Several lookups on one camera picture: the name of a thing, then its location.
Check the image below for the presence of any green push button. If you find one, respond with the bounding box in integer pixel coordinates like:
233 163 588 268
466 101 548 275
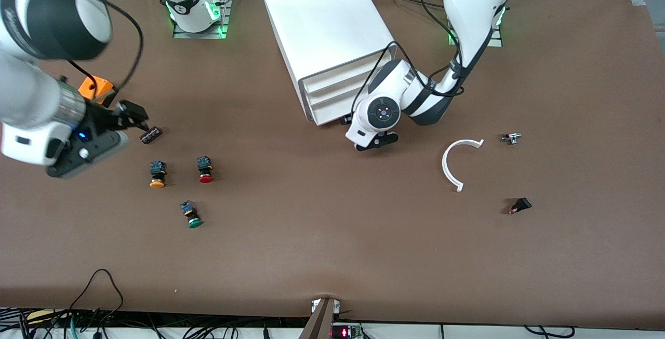
179 200 204 229

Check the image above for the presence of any black looped cable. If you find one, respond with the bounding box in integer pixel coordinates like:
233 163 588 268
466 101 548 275
68 269 125 327

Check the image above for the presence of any yellow push button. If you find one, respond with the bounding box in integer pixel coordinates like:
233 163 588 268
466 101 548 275
149 160 167 189

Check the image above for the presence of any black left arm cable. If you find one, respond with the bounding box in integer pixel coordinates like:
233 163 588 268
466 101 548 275
352 0 466 119

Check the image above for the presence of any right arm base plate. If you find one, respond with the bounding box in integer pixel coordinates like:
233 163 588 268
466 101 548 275
173 0 230 39

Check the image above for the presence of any brown camera post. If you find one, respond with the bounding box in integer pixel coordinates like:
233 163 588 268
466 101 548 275
299 297 341 339

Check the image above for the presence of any red push button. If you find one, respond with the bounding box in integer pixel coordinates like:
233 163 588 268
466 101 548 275
196 156 214 184

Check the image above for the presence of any red digit display module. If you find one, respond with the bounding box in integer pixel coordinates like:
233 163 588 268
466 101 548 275
331 322 364 339

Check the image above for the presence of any small black terminal block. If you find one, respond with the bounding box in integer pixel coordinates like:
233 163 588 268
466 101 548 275
139 126 163 145

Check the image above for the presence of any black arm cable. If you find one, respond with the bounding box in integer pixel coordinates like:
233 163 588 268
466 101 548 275
352 0 466 119
21 0 144 93

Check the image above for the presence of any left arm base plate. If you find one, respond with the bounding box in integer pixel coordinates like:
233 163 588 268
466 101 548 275
448 15 503 47

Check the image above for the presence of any black cable at table edge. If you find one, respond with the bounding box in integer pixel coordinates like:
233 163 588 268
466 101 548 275
524 324 576 339

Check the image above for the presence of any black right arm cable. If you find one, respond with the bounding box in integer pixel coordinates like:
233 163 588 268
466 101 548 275
21 0 144 93

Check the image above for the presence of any orange box with hole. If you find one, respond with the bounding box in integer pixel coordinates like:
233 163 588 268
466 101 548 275
78 76 116 107

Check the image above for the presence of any white curved plastic arc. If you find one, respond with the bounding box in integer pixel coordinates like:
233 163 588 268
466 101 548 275
442 139 485 193

